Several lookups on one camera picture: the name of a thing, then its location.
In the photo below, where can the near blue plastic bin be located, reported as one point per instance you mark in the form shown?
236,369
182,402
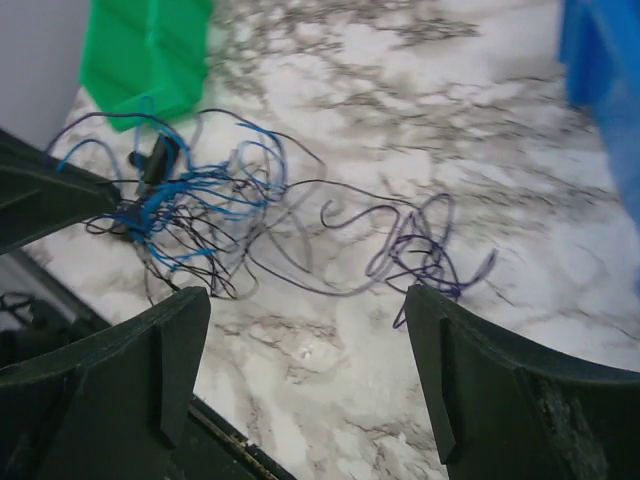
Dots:
599,47

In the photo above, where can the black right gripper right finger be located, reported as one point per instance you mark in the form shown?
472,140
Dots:
504,407

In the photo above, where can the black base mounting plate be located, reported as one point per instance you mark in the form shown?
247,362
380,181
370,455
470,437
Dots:
40,316

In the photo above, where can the green plastic bin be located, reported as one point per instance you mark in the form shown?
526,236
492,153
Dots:
146,56

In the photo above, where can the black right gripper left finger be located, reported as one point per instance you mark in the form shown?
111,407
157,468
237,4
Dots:
109,406

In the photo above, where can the small metal cylinder socket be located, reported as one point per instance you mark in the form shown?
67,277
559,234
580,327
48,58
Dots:
158,166

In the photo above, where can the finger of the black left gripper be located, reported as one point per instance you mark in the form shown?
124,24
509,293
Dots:
37,199

